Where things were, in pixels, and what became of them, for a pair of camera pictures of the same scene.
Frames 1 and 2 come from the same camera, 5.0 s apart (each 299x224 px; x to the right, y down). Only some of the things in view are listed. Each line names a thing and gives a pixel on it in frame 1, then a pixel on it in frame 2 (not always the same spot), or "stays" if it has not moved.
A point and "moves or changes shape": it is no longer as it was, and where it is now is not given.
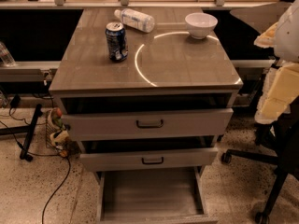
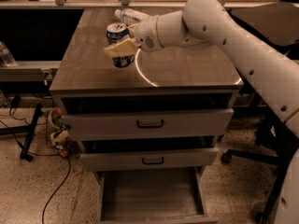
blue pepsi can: (116, 41) moves or changes shape
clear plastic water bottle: (135, 20) stays
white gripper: (288, 37) -> (146, 33)
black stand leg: (29, 129) stays
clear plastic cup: (6, 56) stays
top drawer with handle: (147, 125) stays
